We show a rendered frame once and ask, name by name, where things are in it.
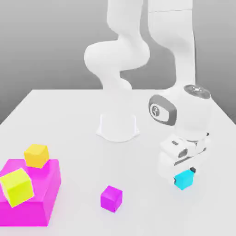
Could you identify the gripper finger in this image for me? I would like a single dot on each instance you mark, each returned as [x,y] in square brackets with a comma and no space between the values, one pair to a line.
[193,169]
[174,180]

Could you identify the small magenta cube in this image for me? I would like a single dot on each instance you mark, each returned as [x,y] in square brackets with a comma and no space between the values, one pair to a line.
[111,200]

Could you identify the small cyan cube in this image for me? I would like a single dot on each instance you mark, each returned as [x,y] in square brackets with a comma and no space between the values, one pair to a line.
[184,179]

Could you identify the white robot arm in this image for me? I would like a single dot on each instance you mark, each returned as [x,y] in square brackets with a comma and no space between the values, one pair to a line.
[118,55]

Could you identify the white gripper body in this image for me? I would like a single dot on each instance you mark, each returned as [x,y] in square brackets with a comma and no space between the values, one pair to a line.
[166,166]

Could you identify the small yellow cube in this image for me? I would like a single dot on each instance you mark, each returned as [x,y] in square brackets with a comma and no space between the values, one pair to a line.
[16,187]

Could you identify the small orange cube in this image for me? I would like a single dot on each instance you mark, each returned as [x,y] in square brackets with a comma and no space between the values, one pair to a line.
[36,156]

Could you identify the large magenta box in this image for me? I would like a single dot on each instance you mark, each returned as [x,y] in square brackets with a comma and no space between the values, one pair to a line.
[27,212]

